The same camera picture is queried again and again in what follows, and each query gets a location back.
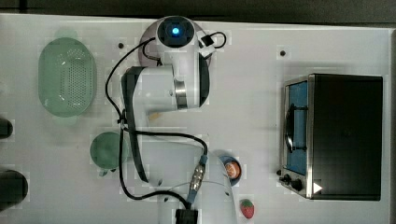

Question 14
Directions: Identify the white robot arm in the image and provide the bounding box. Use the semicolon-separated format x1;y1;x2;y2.
121;16;237;224

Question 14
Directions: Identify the blue bowl with orange food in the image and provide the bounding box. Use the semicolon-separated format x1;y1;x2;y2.
219;155;242;186

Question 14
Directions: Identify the green metal mug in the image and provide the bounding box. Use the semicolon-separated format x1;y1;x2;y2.
90;132;129;176

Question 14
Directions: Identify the large red strawberry toy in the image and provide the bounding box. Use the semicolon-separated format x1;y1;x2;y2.
240;199;255;219

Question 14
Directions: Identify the black toaster oven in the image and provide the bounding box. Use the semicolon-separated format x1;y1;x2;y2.
276;74;383;201

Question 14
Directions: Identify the green perforated colander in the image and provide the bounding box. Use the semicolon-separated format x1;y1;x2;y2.
38;30;96;125

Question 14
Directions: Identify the black cylinder upper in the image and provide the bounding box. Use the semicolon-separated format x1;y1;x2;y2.
0;119;13;139

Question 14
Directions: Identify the black cylinder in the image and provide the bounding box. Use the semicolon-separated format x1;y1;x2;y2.
0;119;13;139
0;170;28;211

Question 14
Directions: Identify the black cylinder lower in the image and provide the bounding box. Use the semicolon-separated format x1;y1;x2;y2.
0;170;28;211

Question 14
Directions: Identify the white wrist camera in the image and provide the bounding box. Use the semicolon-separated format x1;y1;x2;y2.
196;31;215;59

